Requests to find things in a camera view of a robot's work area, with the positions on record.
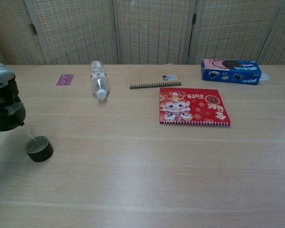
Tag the dark green cup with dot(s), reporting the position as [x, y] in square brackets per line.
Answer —
[41, 155]

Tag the clear plastic water bottle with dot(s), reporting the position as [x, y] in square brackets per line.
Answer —
[99, 80]

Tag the brass screen hinge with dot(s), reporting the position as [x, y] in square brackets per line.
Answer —
[33, 29]

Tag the pink patterned card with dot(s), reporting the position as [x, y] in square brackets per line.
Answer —
[65, 79]

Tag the kraft spiral notebook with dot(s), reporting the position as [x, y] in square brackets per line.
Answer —
[149, 76]

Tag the woven folding screen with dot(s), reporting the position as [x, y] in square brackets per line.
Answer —
[152, 31]

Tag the red spiral desk calendar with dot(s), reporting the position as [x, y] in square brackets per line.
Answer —
[194, 109]

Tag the dark screen hinge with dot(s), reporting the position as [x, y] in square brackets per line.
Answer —
[194, 19]

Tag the blue cookie box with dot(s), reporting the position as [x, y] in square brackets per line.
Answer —
[230, 73]

